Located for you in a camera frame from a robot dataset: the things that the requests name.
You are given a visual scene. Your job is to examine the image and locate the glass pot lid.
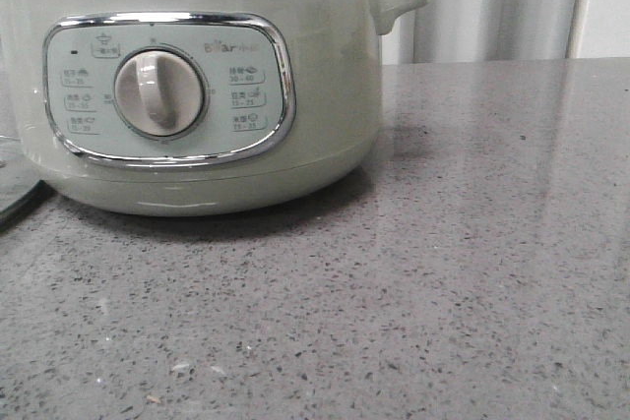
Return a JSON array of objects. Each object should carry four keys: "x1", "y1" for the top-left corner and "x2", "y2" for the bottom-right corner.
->
[{"x1": 1, "y1": 136, "x2": 54, "y2": 232}]

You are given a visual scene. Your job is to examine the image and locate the pale green electric cooking pot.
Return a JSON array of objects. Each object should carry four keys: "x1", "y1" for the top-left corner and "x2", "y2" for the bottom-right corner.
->
[{"x1": 1, "y1": 0, "x2": 429, "y2": 216}]

